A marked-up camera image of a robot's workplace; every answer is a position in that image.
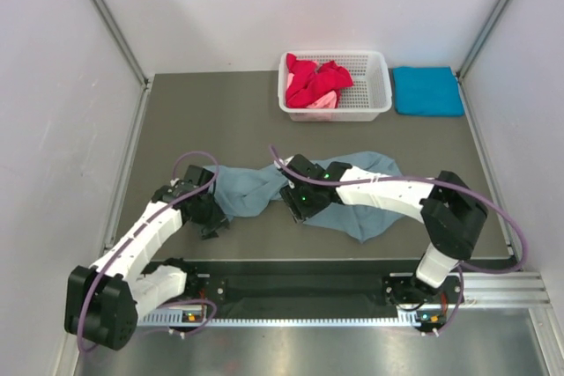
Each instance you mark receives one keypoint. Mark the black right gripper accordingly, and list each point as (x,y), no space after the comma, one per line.
(300,212)

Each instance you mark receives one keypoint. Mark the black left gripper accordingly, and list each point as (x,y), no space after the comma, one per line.
(218,218)

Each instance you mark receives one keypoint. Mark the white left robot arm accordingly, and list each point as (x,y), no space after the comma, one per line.
(113,326)

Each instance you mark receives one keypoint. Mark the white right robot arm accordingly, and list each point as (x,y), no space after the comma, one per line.
(452,217)

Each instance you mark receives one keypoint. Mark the pink t-shirt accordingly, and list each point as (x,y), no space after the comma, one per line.
(309,91)

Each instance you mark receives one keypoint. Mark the red t-shirt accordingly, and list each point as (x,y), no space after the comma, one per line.
(338,77)

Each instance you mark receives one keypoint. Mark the white plastic laundry basket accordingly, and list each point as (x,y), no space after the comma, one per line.
(370,96)

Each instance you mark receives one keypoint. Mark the folded turquoise t-shirt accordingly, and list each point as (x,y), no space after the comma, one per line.
(427,92)

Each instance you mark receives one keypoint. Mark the grey slotted cable duct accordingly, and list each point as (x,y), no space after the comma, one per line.
(179,318)

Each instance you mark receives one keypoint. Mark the aluminium front frame rail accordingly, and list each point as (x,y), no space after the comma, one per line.
(498,290)

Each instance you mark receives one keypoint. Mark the left aluminium corner post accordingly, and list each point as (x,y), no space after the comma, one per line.
(115,32)

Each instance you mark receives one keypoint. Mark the aluminium corner post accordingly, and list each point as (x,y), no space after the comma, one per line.
(115,32)
(485,32)

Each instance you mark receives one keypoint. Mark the right aluminium corner post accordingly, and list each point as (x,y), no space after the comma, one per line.
(485,32)

